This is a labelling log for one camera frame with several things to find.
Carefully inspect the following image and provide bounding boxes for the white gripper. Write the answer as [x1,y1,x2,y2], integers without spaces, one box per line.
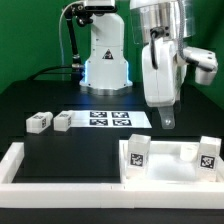
[142,38,218,129]

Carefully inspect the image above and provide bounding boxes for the white square table top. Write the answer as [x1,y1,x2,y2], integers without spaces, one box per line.
[119,140,224,183]

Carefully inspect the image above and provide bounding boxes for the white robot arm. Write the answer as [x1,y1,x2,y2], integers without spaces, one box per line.
[80,0,218,129]

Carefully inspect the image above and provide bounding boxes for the paper sheet with tags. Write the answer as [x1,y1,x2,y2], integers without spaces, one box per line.
[71,110,151,128]

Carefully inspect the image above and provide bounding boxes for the white U-shaped obstacle fence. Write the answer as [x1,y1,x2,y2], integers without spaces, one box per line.
[0,142,224,209]

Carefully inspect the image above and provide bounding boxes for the black cable bundle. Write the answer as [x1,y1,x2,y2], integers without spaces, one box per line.
[27,65,84,82]

